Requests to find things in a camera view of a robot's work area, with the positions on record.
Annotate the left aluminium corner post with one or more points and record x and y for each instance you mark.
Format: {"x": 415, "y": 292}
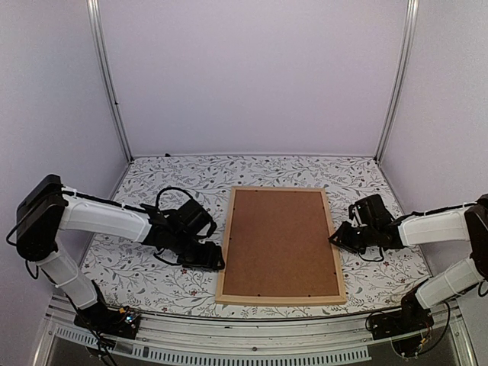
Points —
{"x": 94, "y": 16}

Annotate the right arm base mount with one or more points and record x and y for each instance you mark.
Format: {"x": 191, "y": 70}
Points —
{"x": 411, "y": 317}

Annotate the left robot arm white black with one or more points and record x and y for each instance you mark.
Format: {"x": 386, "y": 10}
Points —
{"x": 52, "y": 212}

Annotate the brown backing board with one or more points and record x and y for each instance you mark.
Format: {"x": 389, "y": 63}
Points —
{"x": 282, "y": 244}

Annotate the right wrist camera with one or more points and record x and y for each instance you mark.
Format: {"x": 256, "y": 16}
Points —
{"x": 370, "y": 211}

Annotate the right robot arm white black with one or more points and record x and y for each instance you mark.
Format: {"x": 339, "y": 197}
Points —
{"x": 453, "y": 238}

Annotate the aluminium corner post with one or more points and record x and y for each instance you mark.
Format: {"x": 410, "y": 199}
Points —
{"x": 94, "y": 16}
{"x": 406, "y": 46}

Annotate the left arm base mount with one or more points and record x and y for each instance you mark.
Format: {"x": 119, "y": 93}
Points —
{"x": 99, "y": 318}

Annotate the light wooden picture frame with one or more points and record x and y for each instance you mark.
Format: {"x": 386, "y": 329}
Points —
{"x": 282, "y": 297}

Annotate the aluminium front rail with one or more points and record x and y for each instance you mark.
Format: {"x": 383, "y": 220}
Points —
{"x": 165, "y": 339}

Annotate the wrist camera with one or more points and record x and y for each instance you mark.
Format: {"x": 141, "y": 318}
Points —
{"x": 370, "y": 211}
{"x": 194, "y": 220}

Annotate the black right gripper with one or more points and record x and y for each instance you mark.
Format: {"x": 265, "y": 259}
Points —
{"x": 342, "y": 239}

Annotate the right aluminium corner post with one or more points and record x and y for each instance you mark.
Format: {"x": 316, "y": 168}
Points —
{"x": 406, "y": 46}

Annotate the floral patterned table mat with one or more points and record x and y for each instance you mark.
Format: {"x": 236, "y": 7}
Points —
{"x": 128, "y": 273}

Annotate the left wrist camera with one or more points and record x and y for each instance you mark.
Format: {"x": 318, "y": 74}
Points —
{"x": 194, "y": 220}

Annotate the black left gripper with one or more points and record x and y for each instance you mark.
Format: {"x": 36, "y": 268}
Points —
{"x": 209, "y": 259}

